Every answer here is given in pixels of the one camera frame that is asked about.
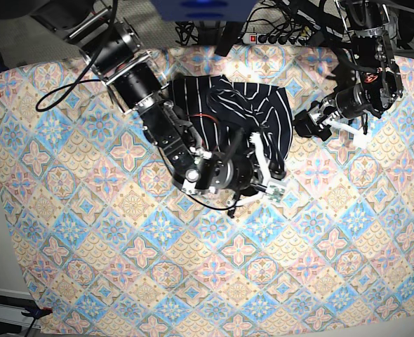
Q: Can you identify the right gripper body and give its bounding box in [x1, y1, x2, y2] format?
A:
[211, 157, 286, 203]

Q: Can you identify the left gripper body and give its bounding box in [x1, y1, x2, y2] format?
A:
[312, 86, 367, 121]

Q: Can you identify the navy white striped T-shirt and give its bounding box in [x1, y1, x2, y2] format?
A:
[168, 75, 293, 175]

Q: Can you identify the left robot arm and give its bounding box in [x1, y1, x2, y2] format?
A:
[293, 1, 403, 149]

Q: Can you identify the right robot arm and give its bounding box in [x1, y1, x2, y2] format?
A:
[0, 1, 292, 209]

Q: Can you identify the white power strip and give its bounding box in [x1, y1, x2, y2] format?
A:
[241, 32, 309, 46]

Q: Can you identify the patterned tile tablecloth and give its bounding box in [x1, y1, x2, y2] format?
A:
[0, 58, 414, 336]

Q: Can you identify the blue orange clamp lower left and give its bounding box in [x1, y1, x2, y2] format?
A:
[21, 306, 53, 319]

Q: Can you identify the white box lower left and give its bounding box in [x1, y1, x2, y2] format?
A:
[0, 289, 36, 327]

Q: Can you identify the black mount post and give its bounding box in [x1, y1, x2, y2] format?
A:
[215, 21, 244, 57]

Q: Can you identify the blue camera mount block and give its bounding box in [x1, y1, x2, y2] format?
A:
[151, 0, 257, 22]

